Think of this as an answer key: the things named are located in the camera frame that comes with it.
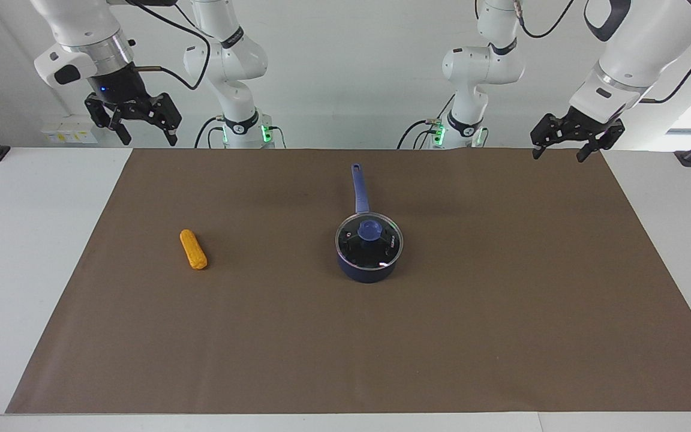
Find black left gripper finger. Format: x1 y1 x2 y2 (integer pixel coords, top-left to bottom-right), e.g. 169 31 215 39
576 133 616 163
530 115 565 160

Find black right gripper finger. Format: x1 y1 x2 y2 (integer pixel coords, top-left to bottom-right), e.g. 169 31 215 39
85 95 132 146
149 93 182 146

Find yellow corn cob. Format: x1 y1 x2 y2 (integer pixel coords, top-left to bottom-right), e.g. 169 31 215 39
179 229 208 271

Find glass lid with blue knob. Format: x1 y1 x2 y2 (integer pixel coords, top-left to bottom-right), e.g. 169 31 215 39
335 212 404 268

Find brown table mat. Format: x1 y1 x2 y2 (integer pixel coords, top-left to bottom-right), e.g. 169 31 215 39
5 148 691 415

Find large white wall socket box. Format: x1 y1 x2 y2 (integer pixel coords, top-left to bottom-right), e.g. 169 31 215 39
59 123 98 145

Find blue saucepan with handle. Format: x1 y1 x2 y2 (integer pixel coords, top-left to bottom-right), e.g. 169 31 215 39
335 163 404 284

